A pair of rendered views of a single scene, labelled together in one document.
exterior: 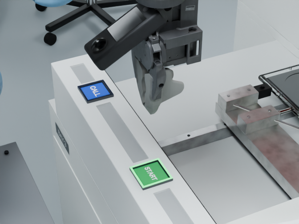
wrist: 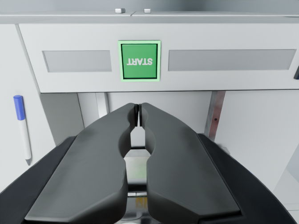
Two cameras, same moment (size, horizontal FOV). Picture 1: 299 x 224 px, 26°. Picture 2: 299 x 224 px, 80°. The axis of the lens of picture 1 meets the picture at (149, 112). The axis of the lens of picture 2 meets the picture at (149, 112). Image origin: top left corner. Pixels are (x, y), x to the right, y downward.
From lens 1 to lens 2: 92 cm
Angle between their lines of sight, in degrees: 44
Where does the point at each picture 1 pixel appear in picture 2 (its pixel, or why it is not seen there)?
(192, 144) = (208, 117)
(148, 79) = (78, 189)
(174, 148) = (212, 102)
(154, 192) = (111, 52)
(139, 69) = (177, 177)
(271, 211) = (48, 142)
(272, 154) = not seen: hidden behind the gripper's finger
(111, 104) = (283, 70)
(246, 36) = (288, 188)
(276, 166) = (141, 157)
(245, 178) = not seen: hidden behind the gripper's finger
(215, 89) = (252, 155)
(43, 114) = not seen: outside the picture
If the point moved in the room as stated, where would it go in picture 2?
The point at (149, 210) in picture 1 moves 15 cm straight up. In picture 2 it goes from (82, 32) to (6, 64)
